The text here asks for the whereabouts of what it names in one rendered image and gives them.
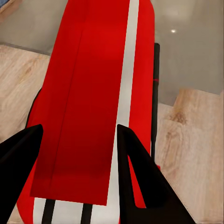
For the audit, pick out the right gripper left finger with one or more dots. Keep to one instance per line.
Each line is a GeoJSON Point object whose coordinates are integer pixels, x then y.
{"type": "Point", "coordinates": [17, 158]}

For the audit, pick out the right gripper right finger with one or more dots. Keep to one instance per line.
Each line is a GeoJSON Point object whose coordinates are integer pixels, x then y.
{"type": "Point", "coordinates": [162, 204]}

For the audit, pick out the coffee table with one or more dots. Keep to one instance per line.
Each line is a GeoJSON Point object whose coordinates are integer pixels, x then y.
{"type": "Point", "coordinates": [190, 34]}

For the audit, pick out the radio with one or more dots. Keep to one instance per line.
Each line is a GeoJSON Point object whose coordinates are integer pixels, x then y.
{"type": "Point", "coordinates": [103, 71]}

